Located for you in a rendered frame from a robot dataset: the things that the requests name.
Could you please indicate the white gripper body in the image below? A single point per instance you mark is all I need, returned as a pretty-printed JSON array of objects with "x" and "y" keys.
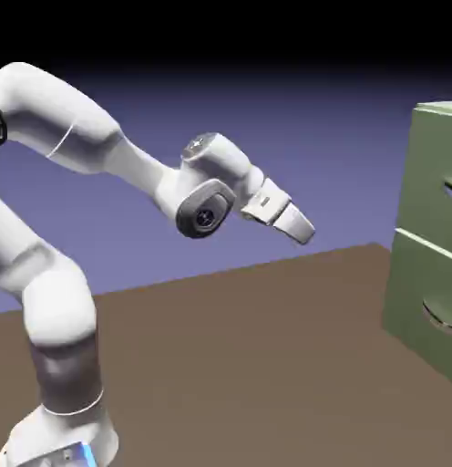
[{"x": 294, "y": 223}]

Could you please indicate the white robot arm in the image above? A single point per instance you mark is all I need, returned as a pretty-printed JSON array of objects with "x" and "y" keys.
[{"x": 69, "y": 124}]

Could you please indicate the green cabinet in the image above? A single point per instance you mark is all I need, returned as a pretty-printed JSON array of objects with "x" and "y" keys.
[{"x": 426, "y": 255}]

